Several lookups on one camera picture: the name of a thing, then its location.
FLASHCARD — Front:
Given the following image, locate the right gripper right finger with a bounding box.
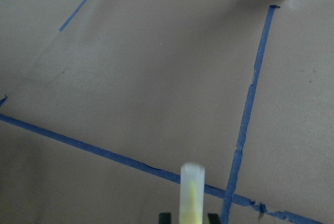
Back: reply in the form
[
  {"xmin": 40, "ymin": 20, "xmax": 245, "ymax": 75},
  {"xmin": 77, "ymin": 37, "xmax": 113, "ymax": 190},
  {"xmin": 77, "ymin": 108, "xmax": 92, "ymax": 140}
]
[{"xmin": 207, "ymin": 213, "xmax": 221, "ymax": 224}]

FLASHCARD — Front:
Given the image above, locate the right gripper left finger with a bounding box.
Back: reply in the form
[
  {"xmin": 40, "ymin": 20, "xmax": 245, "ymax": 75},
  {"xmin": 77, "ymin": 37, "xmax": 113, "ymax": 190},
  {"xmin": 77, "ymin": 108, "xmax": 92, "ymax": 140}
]
[{"xmin": 159, "ymin": 213, "xmax": 171, "ymax": 224}]

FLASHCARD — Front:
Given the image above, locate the yellow highlighter pen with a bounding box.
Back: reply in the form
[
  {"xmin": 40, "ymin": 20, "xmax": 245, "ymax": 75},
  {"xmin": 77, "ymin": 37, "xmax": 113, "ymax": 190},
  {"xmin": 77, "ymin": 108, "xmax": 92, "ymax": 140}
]
[{"xmin": 178, "ymin": 162, "xmax": 205, "ymax": 223}]

